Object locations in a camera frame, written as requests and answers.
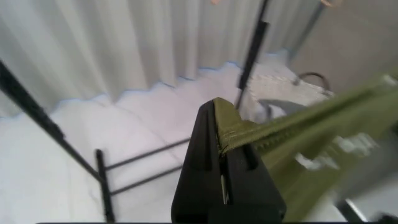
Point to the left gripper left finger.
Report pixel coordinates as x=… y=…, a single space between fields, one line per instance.
x=199 y=174

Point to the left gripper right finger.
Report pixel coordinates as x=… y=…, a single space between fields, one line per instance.
x=252 y=180

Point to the green shirt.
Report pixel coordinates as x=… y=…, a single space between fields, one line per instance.
x=236 y=133

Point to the white laundry basket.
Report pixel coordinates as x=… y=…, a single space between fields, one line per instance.
x=280 y=84

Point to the black clothes rack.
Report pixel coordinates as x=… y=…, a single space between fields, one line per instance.
x=259 y=37

